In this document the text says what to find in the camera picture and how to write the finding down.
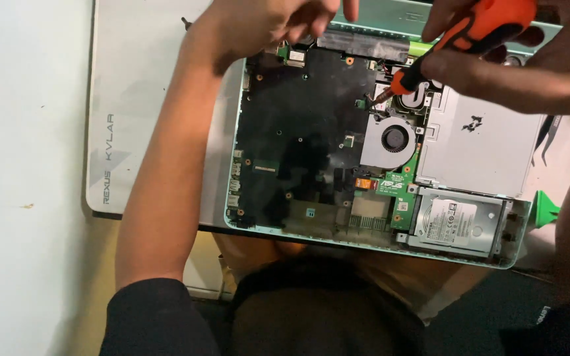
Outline silver metal drive cover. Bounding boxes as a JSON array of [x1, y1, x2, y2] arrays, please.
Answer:
[[415, 85, 547, 199]]

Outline orange and black screwdriver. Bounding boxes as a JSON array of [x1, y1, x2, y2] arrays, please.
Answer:
[[366, 0, 539, 107]]

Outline person's left hand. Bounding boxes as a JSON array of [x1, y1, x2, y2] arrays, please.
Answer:
[[188, 0, 360, 75]]

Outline white desk mat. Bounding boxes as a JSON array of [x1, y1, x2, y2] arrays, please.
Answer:
[[85, 0, 246, 219]]

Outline green plastic pry tool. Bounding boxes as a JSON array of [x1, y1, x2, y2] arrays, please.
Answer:
[[531, 190, 561, 229]]

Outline opened mint green laptop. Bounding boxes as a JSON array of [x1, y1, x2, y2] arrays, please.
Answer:
[[224, 0, 563, 271]]

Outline small green circuit board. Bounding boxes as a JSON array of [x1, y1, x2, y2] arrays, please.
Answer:
[[370, 144, 422, 231]]

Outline black laptop battery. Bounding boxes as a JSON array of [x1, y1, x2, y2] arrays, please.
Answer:
[[316, 29, 410, 63]]

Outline person's right hand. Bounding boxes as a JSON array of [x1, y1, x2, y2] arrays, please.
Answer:
[[420, 0, 570, 112]]

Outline person's black shirt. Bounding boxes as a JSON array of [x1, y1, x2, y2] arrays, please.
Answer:
[[99, 250, 570, 356]]

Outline black covered laptop motherboard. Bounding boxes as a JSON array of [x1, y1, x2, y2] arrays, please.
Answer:
[[235, 47, 381, 229]]

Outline silver laptop cooling fan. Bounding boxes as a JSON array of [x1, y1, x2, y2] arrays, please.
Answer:
[[360, 115, 418, 170]]

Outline silver laptop hard drive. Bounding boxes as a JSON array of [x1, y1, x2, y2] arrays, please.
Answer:
[[398, 188, 511, 259]]

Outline black tweezers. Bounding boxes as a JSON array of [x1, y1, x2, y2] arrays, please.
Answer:
[[531, 115, 562, 167]]

